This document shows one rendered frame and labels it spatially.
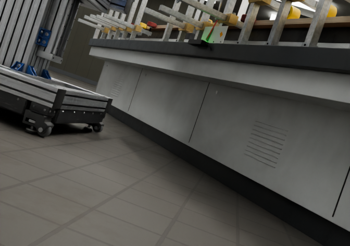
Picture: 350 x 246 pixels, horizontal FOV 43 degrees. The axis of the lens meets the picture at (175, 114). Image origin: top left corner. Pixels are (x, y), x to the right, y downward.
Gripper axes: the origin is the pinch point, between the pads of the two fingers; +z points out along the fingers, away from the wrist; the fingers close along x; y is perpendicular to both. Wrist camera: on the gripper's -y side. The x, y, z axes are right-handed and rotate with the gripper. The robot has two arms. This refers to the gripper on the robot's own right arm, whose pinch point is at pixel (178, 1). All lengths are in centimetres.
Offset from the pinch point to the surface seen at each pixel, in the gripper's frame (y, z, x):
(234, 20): -30.8, -2.1, 5.0
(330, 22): -46, -5, 60
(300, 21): -46, -6, 39
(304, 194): -51, 67, 74
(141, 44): -27, 16, -114
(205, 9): -14.7, -1.5, 1.5
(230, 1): -29.2, -12.1, -2.3
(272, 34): -29, 6, 46
